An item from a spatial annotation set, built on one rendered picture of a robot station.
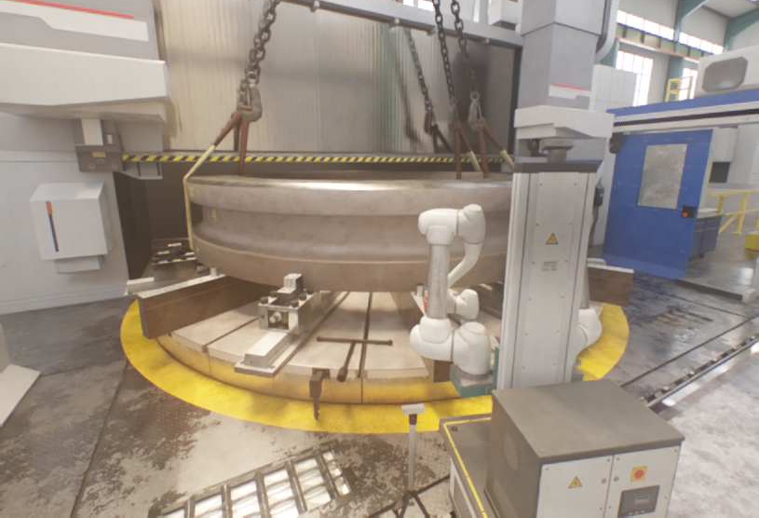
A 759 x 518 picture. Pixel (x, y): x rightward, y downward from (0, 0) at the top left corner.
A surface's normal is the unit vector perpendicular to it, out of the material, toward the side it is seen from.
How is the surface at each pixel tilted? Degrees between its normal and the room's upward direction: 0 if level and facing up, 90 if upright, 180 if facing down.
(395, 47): 90
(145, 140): 90
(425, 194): 90
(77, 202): 90
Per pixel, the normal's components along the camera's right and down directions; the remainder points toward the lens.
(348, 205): -0.07, 0.20
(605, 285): -0.59, 0.16
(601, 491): 0.15, 0.20
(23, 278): 0.46, 0.18
